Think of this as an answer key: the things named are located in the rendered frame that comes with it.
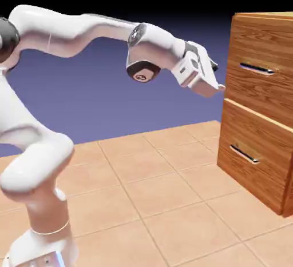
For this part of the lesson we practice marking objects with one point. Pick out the wooden cabinet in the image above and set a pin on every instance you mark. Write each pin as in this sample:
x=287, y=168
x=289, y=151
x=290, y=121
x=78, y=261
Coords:
x=258, y=116

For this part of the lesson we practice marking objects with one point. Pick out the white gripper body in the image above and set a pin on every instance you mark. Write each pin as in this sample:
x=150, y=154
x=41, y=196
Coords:
x=207, y=81

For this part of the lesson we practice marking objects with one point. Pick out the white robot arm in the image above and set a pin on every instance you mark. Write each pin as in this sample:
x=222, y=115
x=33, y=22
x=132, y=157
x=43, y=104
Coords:
x=68, y=36

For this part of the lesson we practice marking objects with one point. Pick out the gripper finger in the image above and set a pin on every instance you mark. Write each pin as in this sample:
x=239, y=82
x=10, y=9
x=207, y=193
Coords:
x=214, y=65
x=221, y=87

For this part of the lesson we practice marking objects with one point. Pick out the wooden drawer front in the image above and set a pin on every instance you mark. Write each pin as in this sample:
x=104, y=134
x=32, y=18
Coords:
x=251, y=132
x=256, y=42

